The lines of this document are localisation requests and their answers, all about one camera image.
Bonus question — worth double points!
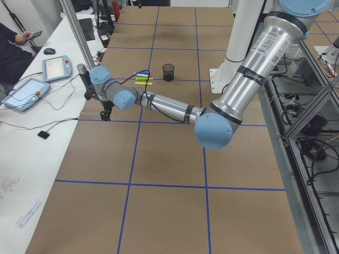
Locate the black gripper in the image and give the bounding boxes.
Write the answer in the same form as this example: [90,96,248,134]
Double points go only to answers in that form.
[84,85,113,121]

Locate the green highlighter pen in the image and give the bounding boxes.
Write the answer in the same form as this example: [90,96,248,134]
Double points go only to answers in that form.
[135,77,154,80]

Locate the yellow highlighter pen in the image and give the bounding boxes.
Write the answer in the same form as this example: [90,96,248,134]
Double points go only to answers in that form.
[134,81,153,86]

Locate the red white marker pen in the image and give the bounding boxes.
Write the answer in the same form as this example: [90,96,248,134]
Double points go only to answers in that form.
[136,74,152,78]

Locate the blue highlighter pen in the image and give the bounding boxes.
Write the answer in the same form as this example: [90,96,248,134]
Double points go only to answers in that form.
[134,70,151,75]

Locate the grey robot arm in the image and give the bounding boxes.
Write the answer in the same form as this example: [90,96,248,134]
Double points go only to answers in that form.
[90,1,334,150]

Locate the black water bottle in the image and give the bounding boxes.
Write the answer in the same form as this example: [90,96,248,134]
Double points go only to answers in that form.
[76,63,92,91]

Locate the blue teach pendant far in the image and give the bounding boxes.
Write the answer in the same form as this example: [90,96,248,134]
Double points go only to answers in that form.
[42,55,73,83]

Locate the blue teach pendant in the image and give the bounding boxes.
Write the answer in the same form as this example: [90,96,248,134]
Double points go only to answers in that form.
[42,55,73,83]
[2,78,51,112]

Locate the black mesh pen cup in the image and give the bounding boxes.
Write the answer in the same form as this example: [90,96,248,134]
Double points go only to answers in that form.
[162,63,175,81]

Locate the blue teach pendant near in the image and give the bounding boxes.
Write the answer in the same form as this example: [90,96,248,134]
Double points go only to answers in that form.
[2,78,51,112]

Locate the black computer mouse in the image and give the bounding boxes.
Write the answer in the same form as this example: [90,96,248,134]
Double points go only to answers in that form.
[43,48,56,55]

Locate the black keyboard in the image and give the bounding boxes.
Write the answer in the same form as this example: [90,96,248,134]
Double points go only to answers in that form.
[78,18,95,41]

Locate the seated person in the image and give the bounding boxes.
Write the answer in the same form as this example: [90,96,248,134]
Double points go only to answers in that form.
[1,23,34,84]

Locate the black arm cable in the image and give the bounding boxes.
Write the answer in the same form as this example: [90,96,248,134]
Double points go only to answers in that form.
[120,69,186,124]

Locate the aluminium frame post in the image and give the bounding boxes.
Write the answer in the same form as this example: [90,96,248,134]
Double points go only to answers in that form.
[60,0,95,70]

